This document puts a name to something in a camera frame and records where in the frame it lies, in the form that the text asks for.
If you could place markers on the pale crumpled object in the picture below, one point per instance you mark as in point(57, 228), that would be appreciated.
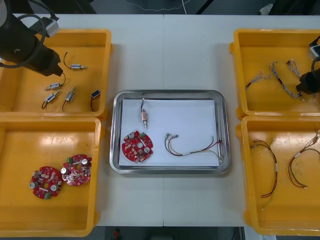
point(266, 9)

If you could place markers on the yellow-orange plastic bin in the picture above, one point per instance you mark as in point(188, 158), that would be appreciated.
point(82, 42)
point(282, 220)
point(262, 50)
point(62, 140)

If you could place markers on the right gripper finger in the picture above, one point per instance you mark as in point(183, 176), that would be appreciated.
point(303, 91)
point(298, 87)

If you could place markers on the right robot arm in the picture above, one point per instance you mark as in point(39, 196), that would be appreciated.
point(315, 51)

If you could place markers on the group of metal solenoids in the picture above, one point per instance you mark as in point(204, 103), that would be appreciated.
point(75, 66)

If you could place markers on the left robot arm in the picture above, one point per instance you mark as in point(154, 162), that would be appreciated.
point(15, 42)

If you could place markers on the small red object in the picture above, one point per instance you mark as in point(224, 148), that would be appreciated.
point(115, 233)

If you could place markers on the white paper sheet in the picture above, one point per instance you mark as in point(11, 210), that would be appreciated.
point(187, 117)

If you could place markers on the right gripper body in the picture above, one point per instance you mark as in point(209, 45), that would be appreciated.
point(312, 83)

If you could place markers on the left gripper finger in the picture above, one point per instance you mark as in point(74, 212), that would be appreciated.
point(59, 69)
point(53, 72)

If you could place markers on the steel tray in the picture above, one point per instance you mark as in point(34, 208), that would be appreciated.
point(114, 140)

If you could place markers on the round red circuit board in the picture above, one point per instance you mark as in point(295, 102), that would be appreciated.
point(41, 181)
point(80, 172)
point(130, 150)

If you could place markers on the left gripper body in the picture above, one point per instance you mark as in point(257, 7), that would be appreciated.
point(46, 60)

